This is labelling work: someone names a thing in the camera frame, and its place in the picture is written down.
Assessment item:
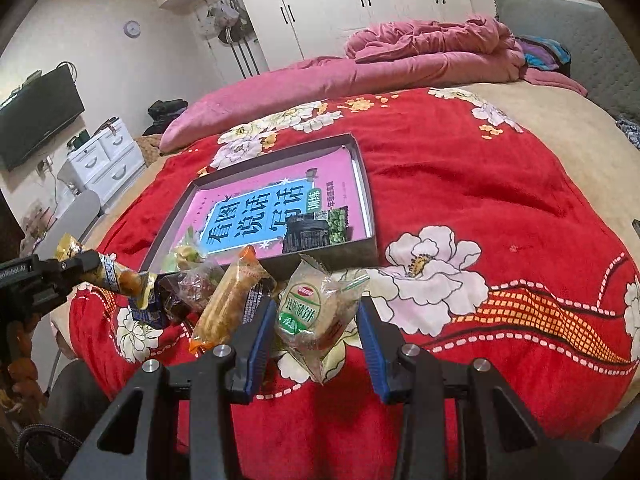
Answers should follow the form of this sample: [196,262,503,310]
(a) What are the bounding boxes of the white wardrobe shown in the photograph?
[152,0,473,86]

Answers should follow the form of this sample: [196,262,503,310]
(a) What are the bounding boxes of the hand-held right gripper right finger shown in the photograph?
[356,296,571,480]

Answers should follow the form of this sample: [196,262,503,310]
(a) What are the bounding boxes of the yellow blue snack packet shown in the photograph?
[55,234,158,311]

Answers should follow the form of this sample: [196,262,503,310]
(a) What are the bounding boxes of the grey cardboard box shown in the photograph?
[137,132,382,281]

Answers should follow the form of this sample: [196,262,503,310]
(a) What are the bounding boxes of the brown textured cushion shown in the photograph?
[135,135,166,167]

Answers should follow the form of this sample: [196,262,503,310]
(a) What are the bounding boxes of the grey padded headboard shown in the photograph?
[492,0,640,121]

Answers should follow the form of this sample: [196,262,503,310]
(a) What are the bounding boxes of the black braided cable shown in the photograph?
[17,422,83,463]

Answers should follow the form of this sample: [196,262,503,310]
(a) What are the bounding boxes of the white drawer cabinet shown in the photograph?
[66,117,146,206]

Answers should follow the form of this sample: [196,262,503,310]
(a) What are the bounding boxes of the dark clothes pile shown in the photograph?
[147,99,190,136]

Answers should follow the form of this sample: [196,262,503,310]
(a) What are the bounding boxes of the hanging bags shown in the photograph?
[195,0,251,43]

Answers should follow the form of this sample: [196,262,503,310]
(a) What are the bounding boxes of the black packet green beans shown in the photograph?
[282,207,353,253]

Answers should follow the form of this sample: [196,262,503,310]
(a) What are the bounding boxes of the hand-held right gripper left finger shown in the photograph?
[75,292,278,480]

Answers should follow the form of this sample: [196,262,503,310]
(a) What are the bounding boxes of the colourful striped cloth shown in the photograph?
[517,35,572,78]

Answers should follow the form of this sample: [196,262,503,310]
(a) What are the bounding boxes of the orange bread packet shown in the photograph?
[189,245,276,356]

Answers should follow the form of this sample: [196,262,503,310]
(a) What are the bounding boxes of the black television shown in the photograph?
[0,65,86,172]

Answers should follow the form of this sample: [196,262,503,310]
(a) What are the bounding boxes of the beige bed sheet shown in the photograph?
[467,80,640,261]

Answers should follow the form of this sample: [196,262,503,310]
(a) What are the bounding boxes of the round pastry packet green print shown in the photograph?
[274,255,371,386]

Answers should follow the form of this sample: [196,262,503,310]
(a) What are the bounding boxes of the clear packet brown snack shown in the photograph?
[160,262,226,323]

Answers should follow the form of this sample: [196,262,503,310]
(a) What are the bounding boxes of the small blue snack packet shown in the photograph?
[127,280,171,328]

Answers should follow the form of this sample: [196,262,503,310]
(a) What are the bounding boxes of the yellow green candy packet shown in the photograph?
[162,227,211,273]

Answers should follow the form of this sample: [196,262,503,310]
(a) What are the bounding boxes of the pink book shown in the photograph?
[165,145,373,271]

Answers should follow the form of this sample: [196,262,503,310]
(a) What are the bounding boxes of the blue patterned cloth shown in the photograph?
[615,115,640,151]

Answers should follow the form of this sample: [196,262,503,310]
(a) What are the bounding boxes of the grey chair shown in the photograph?
[30,191,102,261]

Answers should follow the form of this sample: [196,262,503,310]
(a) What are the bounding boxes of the pink quilt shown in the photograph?
[160,15,588,153]

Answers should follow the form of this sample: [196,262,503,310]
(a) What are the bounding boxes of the red floral blanket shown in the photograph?
[50,85,640,480]

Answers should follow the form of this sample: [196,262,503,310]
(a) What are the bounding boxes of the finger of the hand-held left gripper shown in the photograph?
[37,250,104,288]
[31,280,76,313]

